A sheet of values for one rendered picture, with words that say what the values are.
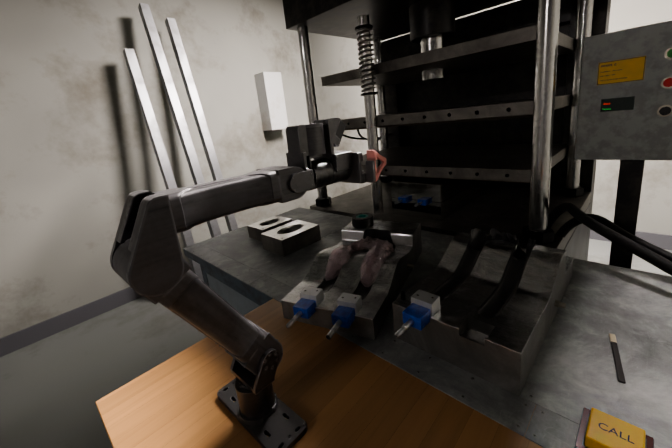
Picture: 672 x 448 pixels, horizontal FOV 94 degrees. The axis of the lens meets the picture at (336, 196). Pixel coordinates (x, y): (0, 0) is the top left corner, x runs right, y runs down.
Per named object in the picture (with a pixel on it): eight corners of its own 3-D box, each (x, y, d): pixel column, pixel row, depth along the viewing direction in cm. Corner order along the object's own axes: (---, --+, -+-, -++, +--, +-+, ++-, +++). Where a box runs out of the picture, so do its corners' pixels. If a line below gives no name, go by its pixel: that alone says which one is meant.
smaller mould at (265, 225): (264, 242, 141) (262, 230, 140) (249, 237, 150) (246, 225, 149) (293, 230, 153) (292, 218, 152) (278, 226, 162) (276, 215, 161)
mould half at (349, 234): (374, 340, 73) (371, 298, 70) (283, 318, 85) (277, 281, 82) (421, 251, 116) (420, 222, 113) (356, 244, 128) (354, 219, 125)
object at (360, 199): (555, 265, 110) (556, 249, 109) (310, 215, 201) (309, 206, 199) (590, 202, 167) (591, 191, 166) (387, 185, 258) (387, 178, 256)
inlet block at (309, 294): (297, 339, 72) (294, 318, 71) (280, 334, 74) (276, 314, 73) (325, 307, 83) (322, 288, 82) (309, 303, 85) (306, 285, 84)
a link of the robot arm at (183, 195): (280, 162, 62) (91, 199, 41) (310, 162, 56) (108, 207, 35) (288, 221, 65) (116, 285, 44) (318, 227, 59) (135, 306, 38)
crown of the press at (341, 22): (569, 42, 93) (586, -223, 78) (294, 97, 183) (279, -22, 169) (603, 57, 150) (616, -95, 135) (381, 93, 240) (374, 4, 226)
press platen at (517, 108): (536, 114, 112) (536, 99, 111) (323, 130, 188) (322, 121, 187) (573, 104, 162) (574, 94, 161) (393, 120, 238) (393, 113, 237)
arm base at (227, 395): (240, 342, 66) (207, 363, 61) (303, 391, 52) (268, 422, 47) (246, 374, 67) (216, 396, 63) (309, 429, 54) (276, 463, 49)
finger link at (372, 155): (367, 146, 75) (341, 151, 69) (393, 145, 70) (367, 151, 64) (369, 174, 77) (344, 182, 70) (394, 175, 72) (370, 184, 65)
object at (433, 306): (408, 353, 59) (406, 329, 58) (386, 342, 63) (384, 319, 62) (440, 318, 68) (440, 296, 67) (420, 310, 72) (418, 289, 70)
